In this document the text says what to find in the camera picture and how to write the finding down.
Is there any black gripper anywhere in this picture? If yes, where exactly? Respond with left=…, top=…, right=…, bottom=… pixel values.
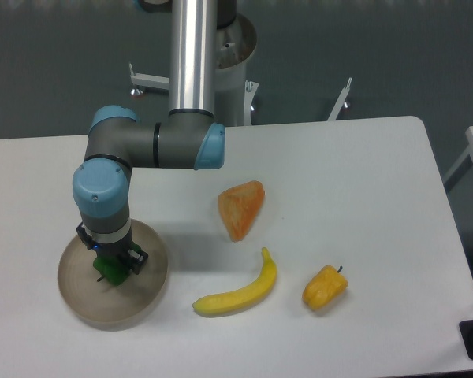
left=76, top=221, right=148, bottom=275

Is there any green toy pepper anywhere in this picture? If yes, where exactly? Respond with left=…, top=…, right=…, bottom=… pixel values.
left=92, top=256, right=130, bottom=286

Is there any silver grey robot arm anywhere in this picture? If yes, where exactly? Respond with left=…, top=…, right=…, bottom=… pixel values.
left=72, top=1, right=237, bottom=274

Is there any beige round plate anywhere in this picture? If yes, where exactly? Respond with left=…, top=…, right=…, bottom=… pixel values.
left=58, top=220, right=169, bottom=330

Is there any yellow toy pepper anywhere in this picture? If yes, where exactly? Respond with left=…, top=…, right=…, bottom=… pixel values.
left=302, top=265, right=348, bottom=311

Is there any yellow toy banana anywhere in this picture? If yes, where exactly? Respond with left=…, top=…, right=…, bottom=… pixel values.
left=192, top=247, right=277, bottom=317

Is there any orange toy bread wedge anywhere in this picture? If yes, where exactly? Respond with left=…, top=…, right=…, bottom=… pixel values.
left=218, top=180, right=265, bottom=242

